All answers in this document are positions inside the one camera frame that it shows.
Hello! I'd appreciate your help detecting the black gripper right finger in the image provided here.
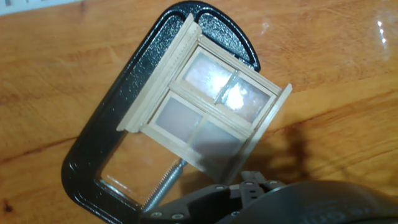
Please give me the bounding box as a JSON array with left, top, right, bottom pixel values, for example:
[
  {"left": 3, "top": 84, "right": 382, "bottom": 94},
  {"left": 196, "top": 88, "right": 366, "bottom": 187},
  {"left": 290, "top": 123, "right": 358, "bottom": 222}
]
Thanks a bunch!
[{"left": 229, "top": 170, "right": 285, "bottom": 215}]

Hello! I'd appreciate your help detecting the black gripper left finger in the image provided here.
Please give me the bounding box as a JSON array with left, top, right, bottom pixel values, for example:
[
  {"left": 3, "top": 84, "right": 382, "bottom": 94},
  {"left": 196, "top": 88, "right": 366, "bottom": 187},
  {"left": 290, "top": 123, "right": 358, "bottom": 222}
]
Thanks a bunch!
[{"left": 139, "top": 184, "right": 233, "bottom": 224}]

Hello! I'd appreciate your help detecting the wooden sliding window sash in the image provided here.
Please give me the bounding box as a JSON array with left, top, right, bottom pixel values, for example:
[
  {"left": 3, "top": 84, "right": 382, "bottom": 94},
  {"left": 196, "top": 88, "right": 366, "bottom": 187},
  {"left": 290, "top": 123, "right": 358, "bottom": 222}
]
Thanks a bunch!
[{"left": 177, "top": 45, "right": 278, "bottom": 128}]

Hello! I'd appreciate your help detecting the small wooden window frame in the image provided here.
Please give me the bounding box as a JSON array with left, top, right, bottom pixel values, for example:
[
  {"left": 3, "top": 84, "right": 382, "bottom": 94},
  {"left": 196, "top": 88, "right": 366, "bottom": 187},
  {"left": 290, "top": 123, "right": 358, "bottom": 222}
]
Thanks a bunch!
[{"left": 116, "top": 12, "right": 294, "bottom": 184}]

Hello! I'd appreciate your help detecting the black C-clamp with steel screw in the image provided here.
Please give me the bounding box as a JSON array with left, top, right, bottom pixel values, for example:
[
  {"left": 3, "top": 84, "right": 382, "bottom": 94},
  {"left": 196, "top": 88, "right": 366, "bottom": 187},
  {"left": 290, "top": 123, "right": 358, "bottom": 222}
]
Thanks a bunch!
[{"left": 61, "top": 0, "right": 261, "bottom": 224}]

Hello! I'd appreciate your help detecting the glossy brown wooden board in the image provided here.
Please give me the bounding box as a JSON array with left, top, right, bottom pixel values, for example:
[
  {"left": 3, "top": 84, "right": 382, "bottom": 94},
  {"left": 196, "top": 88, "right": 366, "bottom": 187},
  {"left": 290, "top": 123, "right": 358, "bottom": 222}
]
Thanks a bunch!
[{"left": 0, "top": 0, "right": 398, "bottom": 224}]

